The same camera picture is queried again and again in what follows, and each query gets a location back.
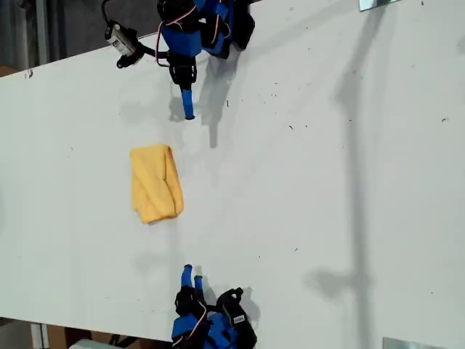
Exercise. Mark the white container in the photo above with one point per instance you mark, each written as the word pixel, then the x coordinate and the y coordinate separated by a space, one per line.
pixel 87 344

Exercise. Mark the yellow square towel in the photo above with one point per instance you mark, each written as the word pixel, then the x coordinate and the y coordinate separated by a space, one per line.
pixel 156 185

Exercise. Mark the black camera box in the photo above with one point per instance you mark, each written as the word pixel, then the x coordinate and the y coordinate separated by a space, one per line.
pixel 236 318
pixel 121 40

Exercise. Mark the black camera stalk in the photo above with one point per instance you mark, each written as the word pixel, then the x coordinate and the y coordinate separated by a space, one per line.
pixel 152 52
pixel 212 309

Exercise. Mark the grey metal table leg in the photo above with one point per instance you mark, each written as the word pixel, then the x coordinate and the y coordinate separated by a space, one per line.
pixel 39 336

